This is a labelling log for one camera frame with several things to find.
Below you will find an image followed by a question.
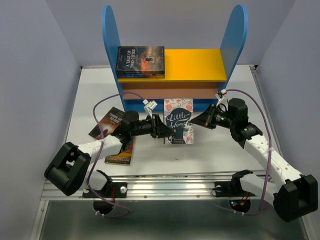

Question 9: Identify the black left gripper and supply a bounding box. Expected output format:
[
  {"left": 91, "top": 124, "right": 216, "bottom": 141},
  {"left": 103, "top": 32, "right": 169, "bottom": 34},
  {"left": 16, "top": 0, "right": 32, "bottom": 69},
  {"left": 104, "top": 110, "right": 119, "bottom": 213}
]
[{"left": 130, "top": 114, "right": 175, "bottom": 139}]

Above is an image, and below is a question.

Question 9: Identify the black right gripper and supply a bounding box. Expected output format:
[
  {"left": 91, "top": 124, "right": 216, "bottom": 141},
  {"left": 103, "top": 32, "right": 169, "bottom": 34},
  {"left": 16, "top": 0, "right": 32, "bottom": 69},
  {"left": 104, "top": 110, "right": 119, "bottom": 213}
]
[{"left": 189, "top": 103, "right": 235, "bottom": 130}]

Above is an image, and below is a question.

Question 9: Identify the Little Women book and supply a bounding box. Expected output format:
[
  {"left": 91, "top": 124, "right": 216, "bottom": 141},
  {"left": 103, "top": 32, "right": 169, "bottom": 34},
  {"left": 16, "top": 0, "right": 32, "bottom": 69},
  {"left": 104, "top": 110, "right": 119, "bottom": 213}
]
[{"left": 163, "top": 98, "right": 194, "bottom": 145}]

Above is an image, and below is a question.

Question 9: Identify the Three Days to See book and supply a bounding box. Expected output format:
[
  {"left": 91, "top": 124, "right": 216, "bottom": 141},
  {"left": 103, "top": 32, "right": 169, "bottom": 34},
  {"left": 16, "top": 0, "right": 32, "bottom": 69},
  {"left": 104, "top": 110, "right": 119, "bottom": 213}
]
[{"left": 88, "top": 107, "right": 125, "bottom": 140}]

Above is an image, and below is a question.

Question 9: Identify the Jane Eyre book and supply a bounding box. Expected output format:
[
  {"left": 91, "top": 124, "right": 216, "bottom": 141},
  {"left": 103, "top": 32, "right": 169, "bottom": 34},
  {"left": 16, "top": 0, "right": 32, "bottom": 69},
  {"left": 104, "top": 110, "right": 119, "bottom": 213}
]
[{"left": 118, "top": 75, "right": 165, "bottom": 80}]

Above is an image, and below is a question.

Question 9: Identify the Animal Farm book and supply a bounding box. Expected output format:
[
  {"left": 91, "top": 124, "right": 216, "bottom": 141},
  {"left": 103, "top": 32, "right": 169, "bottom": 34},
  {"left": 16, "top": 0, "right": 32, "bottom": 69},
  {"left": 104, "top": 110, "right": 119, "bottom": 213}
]
[{"left": 117, "top": 73, "right": 164, "bottom": 77}]

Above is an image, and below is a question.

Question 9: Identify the A Tale of Two Cities book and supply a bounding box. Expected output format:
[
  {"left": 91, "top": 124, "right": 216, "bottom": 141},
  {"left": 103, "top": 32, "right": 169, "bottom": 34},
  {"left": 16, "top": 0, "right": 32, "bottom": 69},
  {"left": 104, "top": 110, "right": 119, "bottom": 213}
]
[{"left": 115, "top": 46, "right": 165, "bottom": 75}]

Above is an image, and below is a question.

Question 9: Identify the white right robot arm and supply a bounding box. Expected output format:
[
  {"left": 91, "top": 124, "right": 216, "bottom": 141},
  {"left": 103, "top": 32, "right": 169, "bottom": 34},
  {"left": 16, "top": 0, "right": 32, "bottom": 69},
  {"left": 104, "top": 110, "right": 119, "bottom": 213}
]
[{"left": 191, "top": 98, "right": 318, "bottom": 222}]

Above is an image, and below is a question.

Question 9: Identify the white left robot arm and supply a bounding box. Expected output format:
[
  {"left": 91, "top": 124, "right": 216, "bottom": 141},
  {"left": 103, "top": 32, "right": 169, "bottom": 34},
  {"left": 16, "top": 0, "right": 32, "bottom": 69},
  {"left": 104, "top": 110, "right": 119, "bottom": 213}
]
[{"left": 44, "top": 110, "right": 175, "bottom": 196}]

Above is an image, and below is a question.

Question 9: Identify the blue yellow wooden bookshelf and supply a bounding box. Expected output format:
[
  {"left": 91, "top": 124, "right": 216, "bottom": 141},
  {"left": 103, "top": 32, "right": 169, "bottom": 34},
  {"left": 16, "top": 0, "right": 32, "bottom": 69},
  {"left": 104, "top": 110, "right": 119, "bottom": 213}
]
[{"left": 101, "top": 4, "right": 249, "bottom": 112}]

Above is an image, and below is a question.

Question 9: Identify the orange Leonard Tolane book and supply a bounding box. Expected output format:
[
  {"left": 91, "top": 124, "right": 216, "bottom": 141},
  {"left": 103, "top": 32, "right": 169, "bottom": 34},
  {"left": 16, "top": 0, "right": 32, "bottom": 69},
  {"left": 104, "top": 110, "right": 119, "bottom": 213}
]
[{"left": 104, "top": 143, "right": 134, "bottom": 166}]

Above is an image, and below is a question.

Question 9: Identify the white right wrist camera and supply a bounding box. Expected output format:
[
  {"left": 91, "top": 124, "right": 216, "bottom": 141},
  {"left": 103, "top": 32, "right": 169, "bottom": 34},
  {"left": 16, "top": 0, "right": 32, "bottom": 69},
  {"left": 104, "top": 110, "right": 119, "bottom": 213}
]
[{"left": 215, "top": 89, "right": 228, "bottom": 110}]

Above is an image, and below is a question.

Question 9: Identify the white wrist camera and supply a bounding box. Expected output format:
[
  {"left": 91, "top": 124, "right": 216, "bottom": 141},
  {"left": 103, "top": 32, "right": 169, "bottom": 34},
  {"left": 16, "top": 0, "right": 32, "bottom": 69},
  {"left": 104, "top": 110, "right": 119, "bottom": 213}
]
[
  {"left": 215, "top": 89, "right": 228, "bottom": 110},
  {"left": 142, "top": 99, "right": 158, "bottom": 117}
]

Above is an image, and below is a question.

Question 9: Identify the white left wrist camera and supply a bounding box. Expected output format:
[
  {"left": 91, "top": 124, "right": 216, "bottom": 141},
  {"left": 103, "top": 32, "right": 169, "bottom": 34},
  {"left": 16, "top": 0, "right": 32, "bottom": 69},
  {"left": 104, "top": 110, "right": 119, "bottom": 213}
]
[{"left": 142, "top": 99, "right": 158, "bottom": 117}]

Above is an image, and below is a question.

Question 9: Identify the aluminium mounting rail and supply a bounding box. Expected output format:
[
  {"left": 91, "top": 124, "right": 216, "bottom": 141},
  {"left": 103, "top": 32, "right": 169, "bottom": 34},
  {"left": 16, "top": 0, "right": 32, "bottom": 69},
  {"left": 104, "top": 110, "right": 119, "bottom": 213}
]
[{"left": 41, "top": 172, "right": 305, "bottom": 205}]

